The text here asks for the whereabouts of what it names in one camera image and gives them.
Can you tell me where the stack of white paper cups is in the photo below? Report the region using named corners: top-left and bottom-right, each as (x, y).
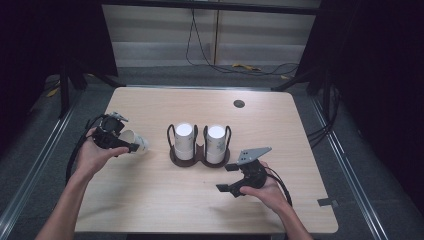
top-left (174, 122), bottom-right (195, 161)
top-left (206, 124), bottom-right (227, 165)

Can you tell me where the hand-held gripper cable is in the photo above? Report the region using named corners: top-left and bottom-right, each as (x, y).
top-left (265, 165), bottom-right (294, 207)
top-left (65, 114), bottom-right (107, 184)

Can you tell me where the left hand-held gripper cable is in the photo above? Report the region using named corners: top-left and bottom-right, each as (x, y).
top-left (65, 114), bottom-right (107, 184)

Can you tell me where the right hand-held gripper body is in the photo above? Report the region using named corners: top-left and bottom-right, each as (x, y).
top-left (237, 146), bottom-right (273, 193)

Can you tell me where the dark brown double cup holder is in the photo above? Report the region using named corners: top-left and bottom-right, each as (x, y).
top-left (166, 123), bottom-right (232, 169)

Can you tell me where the single white paper cup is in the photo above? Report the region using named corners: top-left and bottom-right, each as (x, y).
top-left (118, 129), bottom-right (150, 154)

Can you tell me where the grey tape piece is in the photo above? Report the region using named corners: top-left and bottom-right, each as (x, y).
top-left (317, 197), bottom-right (338, 207)

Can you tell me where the metal floor rail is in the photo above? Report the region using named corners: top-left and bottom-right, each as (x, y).
top-left (0, 89), bottom-right (84, 232)
top-left (309, 96), bottom-right (392, 240)

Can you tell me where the person's right hand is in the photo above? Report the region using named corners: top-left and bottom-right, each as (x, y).
top-left (239, 161), bottom-right (291, 215)

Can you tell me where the black hanging wall cable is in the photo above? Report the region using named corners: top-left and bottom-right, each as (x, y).
top-left (185, 8), bottom-right (301, 77)

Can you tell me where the black horizontal frame bar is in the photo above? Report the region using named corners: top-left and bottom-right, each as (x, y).
top-left (99, 1), bottom-right (322, 16)

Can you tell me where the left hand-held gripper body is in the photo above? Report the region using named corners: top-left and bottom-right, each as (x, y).
top-left (91, 111), bottom-right (130, 150)

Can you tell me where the dark curtain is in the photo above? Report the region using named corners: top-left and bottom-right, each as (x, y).
top-left (0, 0), bottom-right (118, 158)
top-left (295, 0), bottom-right (424, 214)

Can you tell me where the black cable bundle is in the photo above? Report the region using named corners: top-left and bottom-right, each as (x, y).
top-left (306, 84), bottom-right (342, 148)

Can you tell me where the person's left hand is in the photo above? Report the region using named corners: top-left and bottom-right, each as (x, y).
top-left (75, 127), bottom-right (130, 181)

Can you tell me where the yellow strip on floor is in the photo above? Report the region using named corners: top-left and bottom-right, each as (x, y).
top-left (232, 63), bottom-right (262, 72)

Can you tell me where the right hand-held gripper cable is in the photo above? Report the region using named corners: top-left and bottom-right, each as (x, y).
top-left (265, 165), bottom-right (294, 207)

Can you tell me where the black metal stand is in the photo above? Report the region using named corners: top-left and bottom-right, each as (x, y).
top-left (271, 66), bottom-right (332, 95)
top-left (58, 59), bottom-right (125, 120)

